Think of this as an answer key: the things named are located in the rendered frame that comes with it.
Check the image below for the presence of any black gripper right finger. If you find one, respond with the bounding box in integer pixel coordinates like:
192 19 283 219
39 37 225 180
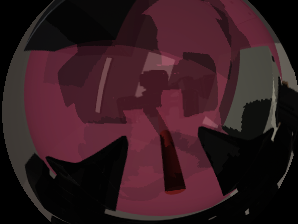
197 127 274 196

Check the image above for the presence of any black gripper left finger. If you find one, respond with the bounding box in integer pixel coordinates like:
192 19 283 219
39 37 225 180
45 136 129 212

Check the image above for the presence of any dark red peg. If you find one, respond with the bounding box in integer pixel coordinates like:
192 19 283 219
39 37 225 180
160 131 186 194

